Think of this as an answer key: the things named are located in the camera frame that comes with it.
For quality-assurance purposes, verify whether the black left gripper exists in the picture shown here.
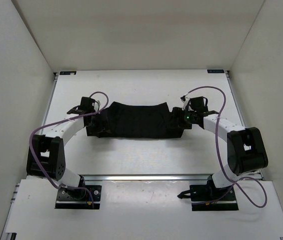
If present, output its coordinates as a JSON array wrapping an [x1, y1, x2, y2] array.
[[86, 110, 112, 137]]

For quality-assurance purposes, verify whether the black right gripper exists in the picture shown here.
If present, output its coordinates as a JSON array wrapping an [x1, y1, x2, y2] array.
[[166, 107, 197, 130]]

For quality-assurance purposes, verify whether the black pleated skirt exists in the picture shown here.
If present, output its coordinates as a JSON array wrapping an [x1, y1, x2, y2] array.
[[97, 101, 181, 139]]

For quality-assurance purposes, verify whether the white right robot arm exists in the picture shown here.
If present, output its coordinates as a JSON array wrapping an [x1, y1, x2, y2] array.
[[171, 107, 269, 201]]

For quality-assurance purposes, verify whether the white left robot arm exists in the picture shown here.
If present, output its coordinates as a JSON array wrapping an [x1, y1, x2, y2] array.
[[26, 104, 106, 199]]

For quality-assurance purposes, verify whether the right blue table label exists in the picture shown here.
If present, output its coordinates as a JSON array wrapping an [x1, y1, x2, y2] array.
[[207, 69, 225, 74]]

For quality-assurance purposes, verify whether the blue table label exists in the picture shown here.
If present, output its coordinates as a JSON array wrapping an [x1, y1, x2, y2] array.
[[207, 69, 225, 74], [59, 71, 77, 76]]

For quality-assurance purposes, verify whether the left blue table label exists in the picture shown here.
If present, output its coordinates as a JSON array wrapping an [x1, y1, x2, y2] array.
[[59, 71, 77, 76]]

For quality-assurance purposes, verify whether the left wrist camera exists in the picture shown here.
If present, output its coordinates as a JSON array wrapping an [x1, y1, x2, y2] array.
[[78, 96, 100, 114]]

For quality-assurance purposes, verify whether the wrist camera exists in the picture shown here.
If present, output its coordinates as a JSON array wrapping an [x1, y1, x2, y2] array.
[[78, 96, 100, 114], [183, 96, 208, 113]]

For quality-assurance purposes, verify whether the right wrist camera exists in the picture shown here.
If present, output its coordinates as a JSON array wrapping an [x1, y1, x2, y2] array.
[[183, 96, 208, 113]]

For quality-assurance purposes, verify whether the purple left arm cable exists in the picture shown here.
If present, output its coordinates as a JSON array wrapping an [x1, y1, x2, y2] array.
[[28, 91, 109, 192]]

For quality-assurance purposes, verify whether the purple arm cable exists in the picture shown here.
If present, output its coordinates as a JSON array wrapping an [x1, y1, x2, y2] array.
[[181, 86, 269, 208], [28, 91, 109, 192]]

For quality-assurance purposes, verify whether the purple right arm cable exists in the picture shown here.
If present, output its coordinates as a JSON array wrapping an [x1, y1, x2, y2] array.
[[181, 86, 269, 208]]

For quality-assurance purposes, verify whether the aluminium front rail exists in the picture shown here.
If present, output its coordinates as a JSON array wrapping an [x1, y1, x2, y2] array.
[[83, 174, 210, 181]]

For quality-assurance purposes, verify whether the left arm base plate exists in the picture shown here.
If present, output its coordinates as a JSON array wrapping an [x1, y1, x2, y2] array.
[[55, 185, 102, 210]]

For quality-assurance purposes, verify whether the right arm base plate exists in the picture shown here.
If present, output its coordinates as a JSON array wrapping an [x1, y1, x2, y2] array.
[[177, 183, 239, 212]]

